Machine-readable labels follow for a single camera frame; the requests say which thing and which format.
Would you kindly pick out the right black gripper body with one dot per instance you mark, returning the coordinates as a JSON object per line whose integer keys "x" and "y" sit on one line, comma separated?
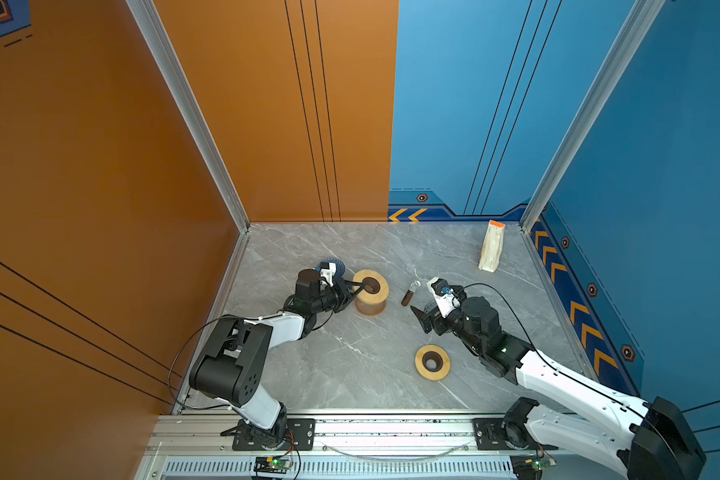
{"x": 458, "y": 318}

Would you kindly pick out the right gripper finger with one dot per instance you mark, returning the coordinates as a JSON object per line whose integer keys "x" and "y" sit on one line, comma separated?
{"x": 440, "y": 325}
{"x": 424, "y": 317}

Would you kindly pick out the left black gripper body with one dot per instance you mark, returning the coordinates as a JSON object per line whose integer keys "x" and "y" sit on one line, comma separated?
{"x": 334, "y": 298}

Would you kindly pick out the coffee filter bag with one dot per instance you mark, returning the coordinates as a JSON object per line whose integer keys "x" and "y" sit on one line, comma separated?
{"x": 492, "y": 246}

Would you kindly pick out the blue glass dripper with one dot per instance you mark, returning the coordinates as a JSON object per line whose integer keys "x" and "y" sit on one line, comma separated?
{"x": 341, "y": 266}

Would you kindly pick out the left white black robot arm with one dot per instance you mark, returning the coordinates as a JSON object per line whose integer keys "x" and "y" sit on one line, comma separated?
{"x": 231, "y": 363}

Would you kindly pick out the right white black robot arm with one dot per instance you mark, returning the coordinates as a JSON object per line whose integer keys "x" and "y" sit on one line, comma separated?
{"x": 633, "y": 437}

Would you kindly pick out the amber glass pitcher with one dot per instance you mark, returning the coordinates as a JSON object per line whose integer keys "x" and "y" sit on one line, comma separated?
{"x": 370, "y": 309}

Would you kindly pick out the right circuit board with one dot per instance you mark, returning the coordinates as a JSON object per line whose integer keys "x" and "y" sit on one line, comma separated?
{"x": 531, "y": 468}

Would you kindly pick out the circuit board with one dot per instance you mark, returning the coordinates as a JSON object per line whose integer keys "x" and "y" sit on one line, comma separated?
{"x": 531, "y": 468}
{"x": 272, "y": 466}

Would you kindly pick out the left circuit board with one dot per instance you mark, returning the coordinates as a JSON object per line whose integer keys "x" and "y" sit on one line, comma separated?
{"x": 272, "y": 466}

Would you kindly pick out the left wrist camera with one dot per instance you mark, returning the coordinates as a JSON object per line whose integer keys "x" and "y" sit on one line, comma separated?
{"x": 327, "y": 270}

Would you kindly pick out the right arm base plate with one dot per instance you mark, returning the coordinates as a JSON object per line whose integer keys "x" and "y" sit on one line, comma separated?
{"x": 491, "y": 434}

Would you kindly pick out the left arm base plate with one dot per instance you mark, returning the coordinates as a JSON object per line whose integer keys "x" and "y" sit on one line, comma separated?
{"x": 297, "y": 432}

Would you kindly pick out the aluminium front rail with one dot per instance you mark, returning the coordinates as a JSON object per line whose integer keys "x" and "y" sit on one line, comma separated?
{"x": 368, "y": 445}

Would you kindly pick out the right aluminium corner post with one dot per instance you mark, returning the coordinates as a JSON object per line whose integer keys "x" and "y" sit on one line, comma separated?
{"x": 629, "y": 38}

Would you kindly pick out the aluminium corner post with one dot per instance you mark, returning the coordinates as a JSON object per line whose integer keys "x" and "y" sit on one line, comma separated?
{"x": 153, "y": 31}
{"x": 629, "y": 38}

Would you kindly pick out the left aluminium corner post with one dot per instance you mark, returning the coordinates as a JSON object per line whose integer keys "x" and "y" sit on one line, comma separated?
{"x": 153, "y": 31}

